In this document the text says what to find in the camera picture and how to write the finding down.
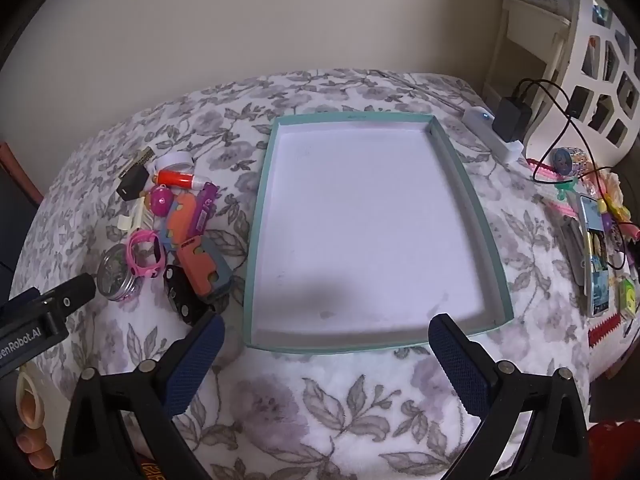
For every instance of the teal cardboard tray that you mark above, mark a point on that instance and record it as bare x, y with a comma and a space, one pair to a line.
365, 230

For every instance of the white cutout display shelf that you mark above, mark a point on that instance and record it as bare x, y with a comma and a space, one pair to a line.
575, 75

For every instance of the person's left hand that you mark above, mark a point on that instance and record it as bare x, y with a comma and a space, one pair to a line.
32, 445

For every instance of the smartphone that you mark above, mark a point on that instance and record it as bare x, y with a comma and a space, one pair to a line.
595, 255

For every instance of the white wooden shelf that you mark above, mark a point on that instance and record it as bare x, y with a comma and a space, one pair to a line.
530, 15

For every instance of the floral blanket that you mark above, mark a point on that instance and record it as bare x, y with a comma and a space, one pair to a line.
350, 410

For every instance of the dark cabinet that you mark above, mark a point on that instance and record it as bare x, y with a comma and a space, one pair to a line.
12, 230

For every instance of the white power strip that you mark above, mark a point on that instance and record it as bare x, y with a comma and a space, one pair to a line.
480, 122

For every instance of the round tin with beads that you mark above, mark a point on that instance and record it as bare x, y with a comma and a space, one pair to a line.
116, 275

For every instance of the patterned tape roll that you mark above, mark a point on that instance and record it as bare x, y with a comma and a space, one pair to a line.
569, 161

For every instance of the yellow purple toy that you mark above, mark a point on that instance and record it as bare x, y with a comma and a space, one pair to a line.
606, 212

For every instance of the cream plastic clip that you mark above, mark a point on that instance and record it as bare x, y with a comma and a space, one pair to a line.
131, 217

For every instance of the black plug adapter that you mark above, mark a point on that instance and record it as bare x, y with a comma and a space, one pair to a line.
132, 184

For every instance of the black toy car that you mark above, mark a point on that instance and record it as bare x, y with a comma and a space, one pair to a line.
182, 292

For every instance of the white band case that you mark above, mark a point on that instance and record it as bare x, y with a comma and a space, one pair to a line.
174, 161

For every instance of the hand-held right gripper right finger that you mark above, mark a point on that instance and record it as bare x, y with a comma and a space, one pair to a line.
460, 370

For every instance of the red zigzag trim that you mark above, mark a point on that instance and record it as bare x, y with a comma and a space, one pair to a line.
602, 330

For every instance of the orange blue toy knife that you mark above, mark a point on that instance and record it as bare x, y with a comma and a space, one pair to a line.
202, 267
180, 220

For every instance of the black power charger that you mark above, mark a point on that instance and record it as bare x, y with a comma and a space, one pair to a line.
511, 119

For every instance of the reddish wooden board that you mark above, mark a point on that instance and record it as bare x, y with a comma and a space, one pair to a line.
22, 170

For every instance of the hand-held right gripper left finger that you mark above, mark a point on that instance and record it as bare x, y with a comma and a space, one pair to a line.
195, 367

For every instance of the red orange glue tube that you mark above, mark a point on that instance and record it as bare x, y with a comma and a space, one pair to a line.
175, 179

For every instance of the pink kids watch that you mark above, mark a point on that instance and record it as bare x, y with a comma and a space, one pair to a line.
145, 255

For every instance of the grey phone stand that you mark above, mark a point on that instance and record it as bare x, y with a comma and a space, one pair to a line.
571, 250

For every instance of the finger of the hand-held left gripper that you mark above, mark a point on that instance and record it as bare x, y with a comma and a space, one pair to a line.
72, 292

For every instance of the pink lace trim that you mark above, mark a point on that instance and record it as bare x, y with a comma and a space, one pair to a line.
540, 169

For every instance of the gold harmonica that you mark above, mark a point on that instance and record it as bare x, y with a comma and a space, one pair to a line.
137, 160

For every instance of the orange pink dog toy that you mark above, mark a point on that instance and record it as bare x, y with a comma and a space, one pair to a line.
162, 201

